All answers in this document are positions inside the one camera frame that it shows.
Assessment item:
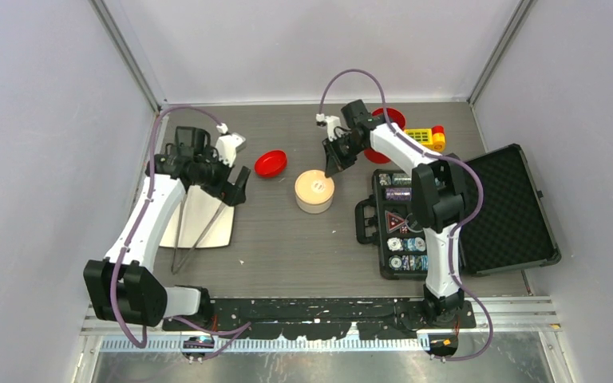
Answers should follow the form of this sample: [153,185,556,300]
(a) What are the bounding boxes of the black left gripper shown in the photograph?
[193,145,250,207]

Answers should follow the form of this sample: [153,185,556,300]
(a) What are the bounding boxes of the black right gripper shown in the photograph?
[322,134,366,179]

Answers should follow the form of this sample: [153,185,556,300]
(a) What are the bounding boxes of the steel round lunch container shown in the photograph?
[295,191,334,215]

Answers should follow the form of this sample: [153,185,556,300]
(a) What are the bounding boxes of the red round lid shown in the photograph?
[254,149,287,178]

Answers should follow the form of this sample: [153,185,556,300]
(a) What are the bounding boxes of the red tall cup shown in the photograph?
[363,108,412,168]

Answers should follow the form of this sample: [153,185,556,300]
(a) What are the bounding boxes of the metal tongs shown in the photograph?
[170,192,231,274]

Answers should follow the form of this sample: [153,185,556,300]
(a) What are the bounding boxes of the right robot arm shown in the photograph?
[315,100,466,328]

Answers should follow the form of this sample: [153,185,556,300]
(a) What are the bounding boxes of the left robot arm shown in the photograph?
[83,125,250,330]

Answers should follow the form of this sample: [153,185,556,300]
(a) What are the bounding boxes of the white square plate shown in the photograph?
[156,183,237,250]

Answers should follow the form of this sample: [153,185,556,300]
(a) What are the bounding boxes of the yellow tape measure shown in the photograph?
[405,125,446,152]

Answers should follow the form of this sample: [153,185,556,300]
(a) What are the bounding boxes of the black poker chip case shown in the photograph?
[354,144,561,280]

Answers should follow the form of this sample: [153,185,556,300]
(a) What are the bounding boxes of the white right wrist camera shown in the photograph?
[315,113,345,142]

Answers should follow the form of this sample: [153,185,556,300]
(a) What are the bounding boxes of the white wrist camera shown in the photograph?
[315,113,345,142]
[215,123,247,168]

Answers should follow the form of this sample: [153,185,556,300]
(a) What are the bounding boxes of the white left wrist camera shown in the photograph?
[215,123,247,168]

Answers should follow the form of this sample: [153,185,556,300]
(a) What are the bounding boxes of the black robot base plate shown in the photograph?
[163,298,476,341]

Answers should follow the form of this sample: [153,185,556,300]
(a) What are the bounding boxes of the aluminium frame rail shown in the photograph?
[77,297,562,368]

